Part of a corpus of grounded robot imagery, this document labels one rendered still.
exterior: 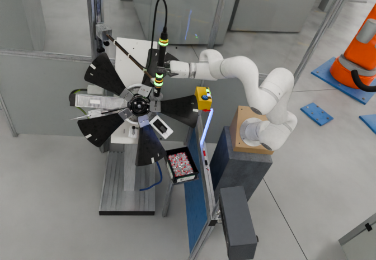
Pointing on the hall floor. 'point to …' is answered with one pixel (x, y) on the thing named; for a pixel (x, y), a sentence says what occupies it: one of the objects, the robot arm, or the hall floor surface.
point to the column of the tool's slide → (95, 27)
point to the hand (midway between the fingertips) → (160, 67)
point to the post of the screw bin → (167, 199)
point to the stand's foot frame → (147, 198)
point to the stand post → (129, 160)
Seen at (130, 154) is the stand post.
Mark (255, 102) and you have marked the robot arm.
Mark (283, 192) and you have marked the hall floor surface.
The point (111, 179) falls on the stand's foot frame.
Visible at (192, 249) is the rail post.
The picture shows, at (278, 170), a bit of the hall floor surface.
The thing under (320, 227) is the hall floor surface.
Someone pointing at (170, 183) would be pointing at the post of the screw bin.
